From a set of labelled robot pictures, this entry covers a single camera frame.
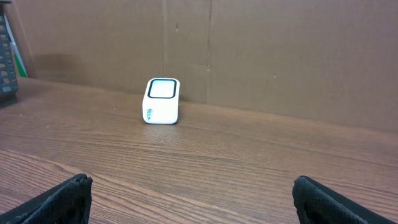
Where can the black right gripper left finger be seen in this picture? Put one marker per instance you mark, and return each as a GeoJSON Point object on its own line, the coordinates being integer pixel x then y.
{"type": "Point", "coordinates": [66, 203]}

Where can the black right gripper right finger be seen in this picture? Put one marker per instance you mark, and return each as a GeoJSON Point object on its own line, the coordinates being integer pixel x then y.
{"type": "Point", "coordinates": [318, 204]}

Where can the white barcode scanner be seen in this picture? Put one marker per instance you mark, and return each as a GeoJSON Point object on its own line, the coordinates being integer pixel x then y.
{"type": "Point", "coordinates": [160, 102]}

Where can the grey plastic mesh basket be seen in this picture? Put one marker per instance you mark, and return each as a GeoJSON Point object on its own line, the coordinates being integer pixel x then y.
{"type": "Point", "coordinates": [9, 85]}

